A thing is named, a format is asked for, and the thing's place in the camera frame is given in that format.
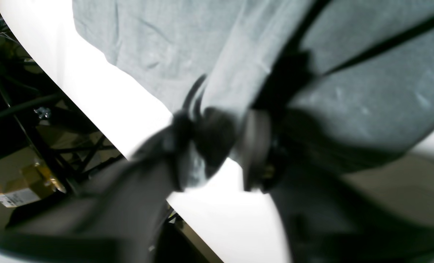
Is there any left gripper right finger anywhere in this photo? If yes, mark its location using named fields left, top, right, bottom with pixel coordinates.
left=239, top=110, right=434, bottom=263

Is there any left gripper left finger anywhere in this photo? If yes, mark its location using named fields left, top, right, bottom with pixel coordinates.
left=0, top=108, right=235, bottom=263

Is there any grey T-shirt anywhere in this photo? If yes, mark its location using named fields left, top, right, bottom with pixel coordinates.
left=72, top=0, right=434, bottom=171

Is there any cardboard box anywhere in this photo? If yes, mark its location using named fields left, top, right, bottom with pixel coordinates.
left=0, top=164, right=67, bottom=208

